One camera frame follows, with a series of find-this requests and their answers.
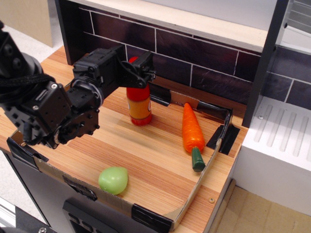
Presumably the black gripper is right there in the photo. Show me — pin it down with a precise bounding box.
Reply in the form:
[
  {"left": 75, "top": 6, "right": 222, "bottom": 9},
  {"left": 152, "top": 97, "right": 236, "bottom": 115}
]
[{"left": 72, "top": 45, "right": 156, "bottom": 97}]

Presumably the red yellow hot sauce bottle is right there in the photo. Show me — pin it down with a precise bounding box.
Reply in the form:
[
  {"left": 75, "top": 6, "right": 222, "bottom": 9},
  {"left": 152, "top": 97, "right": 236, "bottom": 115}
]
[{"left": 125, "top": 56, "right": 153, "bottom": 126}]

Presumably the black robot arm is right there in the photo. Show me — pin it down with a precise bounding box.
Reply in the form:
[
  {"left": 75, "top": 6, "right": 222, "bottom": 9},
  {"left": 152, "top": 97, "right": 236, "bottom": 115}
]
[{"left": 0, "top": 31, "right": 155, "bottom": 149}]

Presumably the cardboard fence with black tape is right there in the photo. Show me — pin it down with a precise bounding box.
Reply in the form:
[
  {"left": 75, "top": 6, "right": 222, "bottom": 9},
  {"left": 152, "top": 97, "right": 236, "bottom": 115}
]
[{"left": 0, "top": 86, "right": 231, "bottom": 233}]

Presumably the wooden shelf with black posts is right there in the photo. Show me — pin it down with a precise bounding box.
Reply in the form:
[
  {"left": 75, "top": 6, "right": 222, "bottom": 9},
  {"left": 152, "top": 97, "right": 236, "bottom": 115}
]
[{"left": 55, "top": 0, "right": 277, "bottom": 127}]

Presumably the orange toy carrot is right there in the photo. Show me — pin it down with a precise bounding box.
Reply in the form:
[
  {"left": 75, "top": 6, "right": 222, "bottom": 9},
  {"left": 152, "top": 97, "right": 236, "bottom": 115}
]
[{"left": 182, "top": 102, "right": 205, "bottom": 172}]

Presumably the green toy pear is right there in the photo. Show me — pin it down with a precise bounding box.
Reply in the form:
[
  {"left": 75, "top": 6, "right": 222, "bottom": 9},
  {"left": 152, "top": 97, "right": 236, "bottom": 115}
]
[{"left": 98, "top": 167, "right": 128, "bottom": 195}]

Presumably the white toy sink drainboard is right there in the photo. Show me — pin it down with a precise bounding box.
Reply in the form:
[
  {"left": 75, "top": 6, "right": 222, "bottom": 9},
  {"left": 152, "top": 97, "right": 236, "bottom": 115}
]
[{"left": 233, "top": 97, "right": 311, "bottom": 215}]

